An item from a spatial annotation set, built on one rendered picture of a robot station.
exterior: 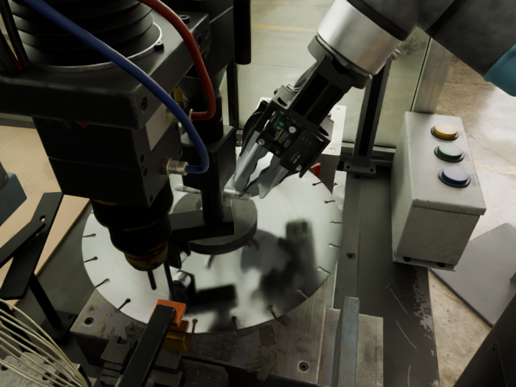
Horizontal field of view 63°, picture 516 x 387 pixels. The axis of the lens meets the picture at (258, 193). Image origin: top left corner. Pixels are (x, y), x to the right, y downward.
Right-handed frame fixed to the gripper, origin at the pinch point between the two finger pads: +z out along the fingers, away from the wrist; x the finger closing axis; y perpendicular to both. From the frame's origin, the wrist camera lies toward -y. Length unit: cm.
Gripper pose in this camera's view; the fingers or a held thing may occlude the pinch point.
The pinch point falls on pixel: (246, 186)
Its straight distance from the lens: 53.6
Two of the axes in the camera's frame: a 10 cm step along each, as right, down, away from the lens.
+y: -2.0, 4.7, -8.6
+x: 8.3, 5.5, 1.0
